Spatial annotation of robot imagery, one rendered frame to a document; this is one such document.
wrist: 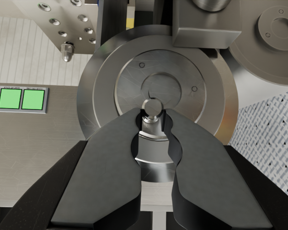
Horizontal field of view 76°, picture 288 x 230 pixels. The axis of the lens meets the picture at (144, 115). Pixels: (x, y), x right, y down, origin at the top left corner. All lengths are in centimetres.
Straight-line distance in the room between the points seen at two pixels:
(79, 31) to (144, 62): 37
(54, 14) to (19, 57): 193
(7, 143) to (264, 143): 57
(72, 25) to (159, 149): 40
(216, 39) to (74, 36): 41
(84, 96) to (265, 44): 18
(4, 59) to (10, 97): 185
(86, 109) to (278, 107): 26
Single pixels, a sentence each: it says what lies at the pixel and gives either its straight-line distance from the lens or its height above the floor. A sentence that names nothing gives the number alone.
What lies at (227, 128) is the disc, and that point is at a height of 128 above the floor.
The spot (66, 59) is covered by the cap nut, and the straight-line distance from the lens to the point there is 56.
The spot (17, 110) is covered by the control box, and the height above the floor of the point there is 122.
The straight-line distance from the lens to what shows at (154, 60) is 16.
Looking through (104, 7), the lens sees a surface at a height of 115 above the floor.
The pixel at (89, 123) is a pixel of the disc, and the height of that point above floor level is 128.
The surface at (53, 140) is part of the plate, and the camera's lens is 54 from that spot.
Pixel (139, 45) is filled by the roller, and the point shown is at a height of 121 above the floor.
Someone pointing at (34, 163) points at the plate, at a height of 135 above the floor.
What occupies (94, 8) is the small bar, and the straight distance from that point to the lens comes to 40.
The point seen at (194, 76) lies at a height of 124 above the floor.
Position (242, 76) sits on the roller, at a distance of 21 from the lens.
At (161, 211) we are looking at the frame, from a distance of 52.
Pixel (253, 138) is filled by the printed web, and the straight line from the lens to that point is 36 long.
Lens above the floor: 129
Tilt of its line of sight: 9 degrees down
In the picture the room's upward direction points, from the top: 178 degrees counter-clockwise
